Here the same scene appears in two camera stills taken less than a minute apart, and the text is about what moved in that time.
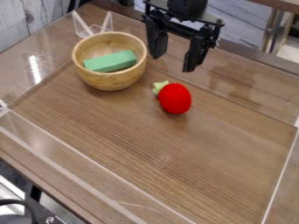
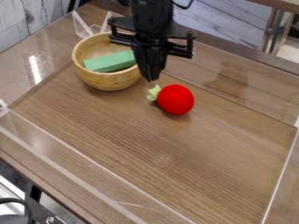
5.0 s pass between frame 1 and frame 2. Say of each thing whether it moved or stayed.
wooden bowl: stayed
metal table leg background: stayed
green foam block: stayed
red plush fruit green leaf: moved
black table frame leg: stayed
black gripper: moved
